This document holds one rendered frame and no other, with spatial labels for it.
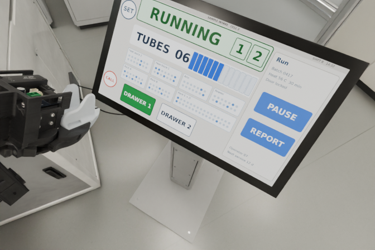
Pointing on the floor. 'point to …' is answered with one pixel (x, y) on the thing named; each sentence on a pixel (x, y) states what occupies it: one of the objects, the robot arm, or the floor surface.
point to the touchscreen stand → (178, 190)
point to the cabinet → (45, 71)
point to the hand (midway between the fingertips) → (91, 114)
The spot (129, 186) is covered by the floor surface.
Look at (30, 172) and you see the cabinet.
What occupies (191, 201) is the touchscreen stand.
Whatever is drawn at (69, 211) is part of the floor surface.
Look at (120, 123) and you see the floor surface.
